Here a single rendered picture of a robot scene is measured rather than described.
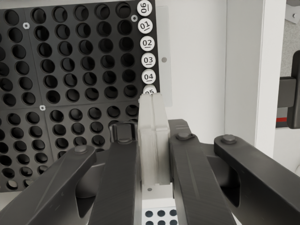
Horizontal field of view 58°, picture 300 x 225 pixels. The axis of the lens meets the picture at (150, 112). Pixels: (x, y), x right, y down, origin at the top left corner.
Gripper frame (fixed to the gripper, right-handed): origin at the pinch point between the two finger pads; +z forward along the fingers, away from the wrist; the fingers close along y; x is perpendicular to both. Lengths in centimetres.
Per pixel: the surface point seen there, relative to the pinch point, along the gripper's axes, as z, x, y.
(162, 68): 14.9, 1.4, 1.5
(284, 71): 101, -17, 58
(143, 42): 8.4, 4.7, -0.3
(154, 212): 20.2, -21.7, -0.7
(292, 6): 98, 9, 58
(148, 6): 8.4, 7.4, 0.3
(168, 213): 20.3, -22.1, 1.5
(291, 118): 8.9, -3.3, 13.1
